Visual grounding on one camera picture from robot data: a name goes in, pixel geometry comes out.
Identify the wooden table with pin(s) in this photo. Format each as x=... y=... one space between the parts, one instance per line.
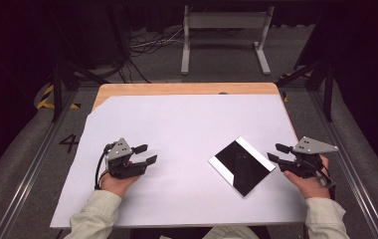
x=177 y=88

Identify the white paper sheet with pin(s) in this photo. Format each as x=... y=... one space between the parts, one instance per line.
x=183 y=132

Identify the black metal stand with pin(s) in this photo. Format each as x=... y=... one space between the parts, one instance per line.
x=328 y=89
x=57 y=89

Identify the black yellow floor tape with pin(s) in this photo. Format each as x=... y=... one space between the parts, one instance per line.
x=286 y=97
x=46 y=98

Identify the person's right hand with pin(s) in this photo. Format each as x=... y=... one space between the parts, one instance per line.
x=308 y=187

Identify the grey metal stand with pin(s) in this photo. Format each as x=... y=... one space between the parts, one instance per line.
x=226 y=20

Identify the person's left hand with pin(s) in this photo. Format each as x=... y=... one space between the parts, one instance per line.
x=119 y=186

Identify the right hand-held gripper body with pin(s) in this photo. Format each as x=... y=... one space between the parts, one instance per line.
x=313 y=146

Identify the person's pale clothing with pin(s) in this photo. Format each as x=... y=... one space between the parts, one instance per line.
x=230 y=233

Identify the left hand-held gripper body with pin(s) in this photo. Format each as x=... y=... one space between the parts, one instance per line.
x=119 y=151

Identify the aluminium floor rail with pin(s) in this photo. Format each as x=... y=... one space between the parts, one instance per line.
x=349 y=166
x=34 y=166

